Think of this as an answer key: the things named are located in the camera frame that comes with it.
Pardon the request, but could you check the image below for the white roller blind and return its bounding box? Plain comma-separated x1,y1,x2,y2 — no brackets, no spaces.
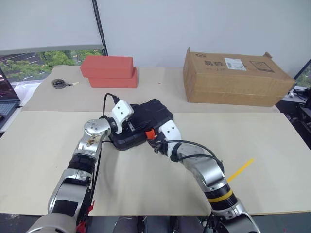
0,0,103,56

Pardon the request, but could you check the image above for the red foam block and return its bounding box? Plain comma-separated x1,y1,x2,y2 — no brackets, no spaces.
88,67,138,89
80,56,134,79

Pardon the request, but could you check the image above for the dark rounded shape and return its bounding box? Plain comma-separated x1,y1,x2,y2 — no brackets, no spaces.
113,215,147,233
174,215,203,233

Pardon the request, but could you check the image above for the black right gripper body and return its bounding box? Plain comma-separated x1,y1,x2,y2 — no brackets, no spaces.
152,139,169,155

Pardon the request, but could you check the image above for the black plastic tool case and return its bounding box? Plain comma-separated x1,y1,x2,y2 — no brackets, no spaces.
108,98,173,152

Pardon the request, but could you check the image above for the dark window frame post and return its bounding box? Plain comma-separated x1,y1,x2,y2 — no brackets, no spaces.
91,0,109,57

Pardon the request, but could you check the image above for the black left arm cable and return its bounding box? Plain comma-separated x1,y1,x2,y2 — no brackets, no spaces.
91,93,120,220

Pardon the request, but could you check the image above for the brown cardboard box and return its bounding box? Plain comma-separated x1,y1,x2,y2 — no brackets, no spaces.
183,47,296,107

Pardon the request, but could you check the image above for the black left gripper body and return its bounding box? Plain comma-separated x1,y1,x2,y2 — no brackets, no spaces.
122,116,137,134

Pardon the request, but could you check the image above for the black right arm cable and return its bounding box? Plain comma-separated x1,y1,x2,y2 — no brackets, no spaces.
170,140,224,166

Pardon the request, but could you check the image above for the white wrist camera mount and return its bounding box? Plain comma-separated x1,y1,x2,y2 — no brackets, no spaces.
161,120,183,156
111,100,135,134

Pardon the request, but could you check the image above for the black equipment rack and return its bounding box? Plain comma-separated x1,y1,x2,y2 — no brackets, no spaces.
276,86,311,148

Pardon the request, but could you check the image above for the round black tape measure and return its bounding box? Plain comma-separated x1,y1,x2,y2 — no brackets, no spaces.
50,79,80,89

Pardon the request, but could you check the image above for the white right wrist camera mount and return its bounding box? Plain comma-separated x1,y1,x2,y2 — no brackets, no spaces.
161,120,183,156

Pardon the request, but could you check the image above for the yellow tape strip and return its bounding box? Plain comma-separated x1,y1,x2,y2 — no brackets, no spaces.
226,158,255,183

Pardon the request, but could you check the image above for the red cable clip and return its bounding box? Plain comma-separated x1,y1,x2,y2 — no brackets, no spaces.
76,200,96,232

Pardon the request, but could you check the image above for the open laptop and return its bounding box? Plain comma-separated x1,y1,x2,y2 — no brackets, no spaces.
0,68,22,125

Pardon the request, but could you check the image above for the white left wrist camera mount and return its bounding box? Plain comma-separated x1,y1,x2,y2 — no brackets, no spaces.
111,100,135,134

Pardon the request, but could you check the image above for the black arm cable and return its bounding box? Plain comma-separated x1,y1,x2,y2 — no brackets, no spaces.
91,93,120,220
170,140,224,166

